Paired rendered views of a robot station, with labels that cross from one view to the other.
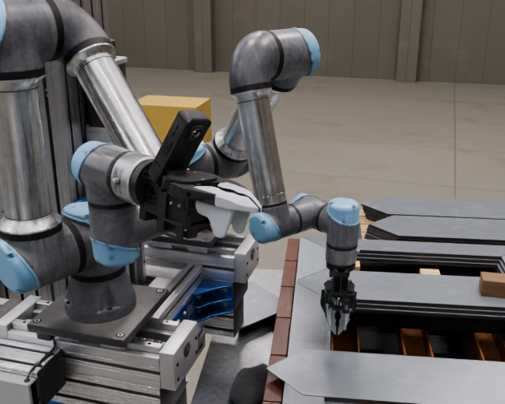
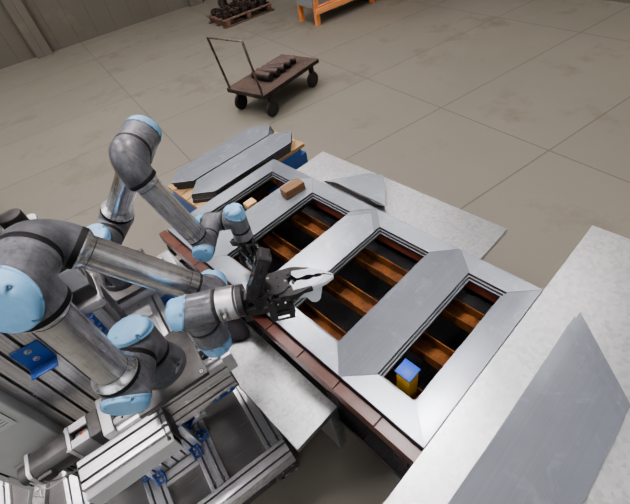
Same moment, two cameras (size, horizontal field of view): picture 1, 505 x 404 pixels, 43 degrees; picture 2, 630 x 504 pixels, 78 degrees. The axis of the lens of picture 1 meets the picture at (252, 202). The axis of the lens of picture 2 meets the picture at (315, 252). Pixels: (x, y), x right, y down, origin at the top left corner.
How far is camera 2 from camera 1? 0.63 m
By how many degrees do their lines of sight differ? 43
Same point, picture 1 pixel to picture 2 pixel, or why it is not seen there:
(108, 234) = (220, 341)
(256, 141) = (171, 209)
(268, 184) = (193, 228)
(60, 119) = not seen: hidden behind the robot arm
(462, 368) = (320, 243)
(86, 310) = (168, 378)
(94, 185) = (202, 326)
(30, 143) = (95, 334)
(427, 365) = (307, 253)
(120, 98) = (136, 260)
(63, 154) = not seen: hidden behind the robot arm
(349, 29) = not seen: outside the picture
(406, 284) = (252, 217)
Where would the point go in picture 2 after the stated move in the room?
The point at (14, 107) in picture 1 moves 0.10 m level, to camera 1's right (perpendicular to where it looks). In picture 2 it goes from (71, 325) to (114, 291)
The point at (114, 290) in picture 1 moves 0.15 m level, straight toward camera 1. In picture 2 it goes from (173, 354) to (213, 371)
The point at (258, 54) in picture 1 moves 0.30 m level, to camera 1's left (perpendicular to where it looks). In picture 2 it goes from (137, 155) to (40, 215)
